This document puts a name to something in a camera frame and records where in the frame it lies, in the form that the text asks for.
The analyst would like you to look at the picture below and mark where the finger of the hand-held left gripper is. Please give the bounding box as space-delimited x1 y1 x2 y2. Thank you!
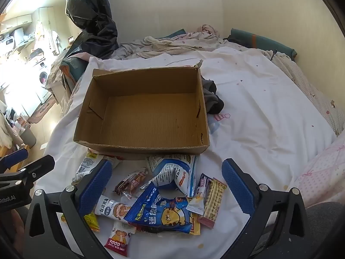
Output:
0 148 29 172
0 154 56 183

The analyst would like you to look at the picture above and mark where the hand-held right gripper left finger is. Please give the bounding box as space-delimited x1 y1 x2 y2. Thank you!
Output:
24 159 113 259

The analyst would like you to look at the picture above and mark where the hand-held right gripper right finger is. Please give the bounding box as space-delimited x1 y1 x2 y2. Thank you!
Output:
221 158 309 259

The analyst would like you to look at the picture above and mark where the white and yellow snack packet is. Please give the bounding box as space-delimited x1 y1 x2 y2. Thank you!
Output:
71 152 120 185

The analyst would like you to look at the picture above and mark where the white rice cake packet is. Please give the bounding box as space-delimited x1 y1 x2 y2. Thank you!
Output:
94 195 135 223
104 220 136 257

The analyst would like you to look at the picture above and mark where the beige wafer bar packet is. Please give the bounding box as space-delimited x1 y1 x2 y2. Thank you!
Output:
198 177 227 228

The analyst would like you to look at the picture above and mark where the dark brown snack packet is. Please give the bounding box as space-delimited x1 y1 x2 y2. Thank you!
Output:
113 169 147 199

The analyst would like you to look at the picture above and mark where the small white purple snack packet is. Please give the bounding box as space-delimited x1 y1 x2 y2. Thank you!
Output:
186 173 213 216

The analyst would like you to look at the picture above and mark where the white and blue snack bag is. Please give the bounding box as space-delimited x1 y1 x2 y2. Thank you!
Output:
146 154 197 197

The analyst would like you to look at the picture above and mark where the blue cartoon bear snack bag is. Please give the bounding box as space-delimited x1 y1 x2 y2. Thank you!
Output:
124 182 201 235

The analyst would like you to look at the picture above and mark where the brown cardboard box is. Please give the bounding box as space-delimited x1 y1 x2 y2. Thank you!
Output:
73 59 210 160

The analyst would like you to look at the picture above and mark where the grey trash bin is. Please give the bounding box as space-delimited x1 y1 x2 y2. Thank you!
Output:
20 125 37 149

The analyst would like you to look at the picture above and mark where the brown floor mat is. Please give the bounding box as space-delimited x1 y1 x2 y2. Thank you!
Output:
27 100 54 125

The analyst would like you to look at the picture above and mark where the pink dotted quilt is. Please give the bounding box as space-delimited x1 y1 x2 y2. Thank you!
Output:
294 140 345 208

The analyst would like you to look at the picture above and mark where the white washing machine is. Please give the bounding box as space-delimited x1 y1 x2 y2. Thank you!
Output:
25 57 53 103

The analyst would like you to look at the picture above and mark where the dark grey cloth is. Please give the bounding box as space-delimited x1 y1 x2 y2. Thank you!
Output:
201 78 225 114

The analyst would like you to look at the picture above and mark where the teal orange mat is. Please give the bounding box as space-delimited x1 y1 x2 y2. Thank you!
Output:
60 58 91 89

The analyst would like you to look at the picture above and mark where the green pillow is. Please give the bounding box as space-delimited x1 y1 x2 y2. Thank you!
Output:
224 28 297 60

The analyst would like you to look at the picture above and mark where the crumpled floral blanket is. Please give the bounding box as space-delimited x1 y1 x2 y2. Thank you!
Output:
110 24 270 60

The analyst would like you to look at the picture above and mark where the black plastic bag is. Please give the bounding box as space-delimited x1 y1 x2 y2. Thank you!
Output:
65 0 119 60

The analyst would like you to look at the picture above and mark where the pink crumpled cloth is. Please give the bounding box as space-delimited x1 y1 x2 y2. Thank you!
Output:
195 24 220 37

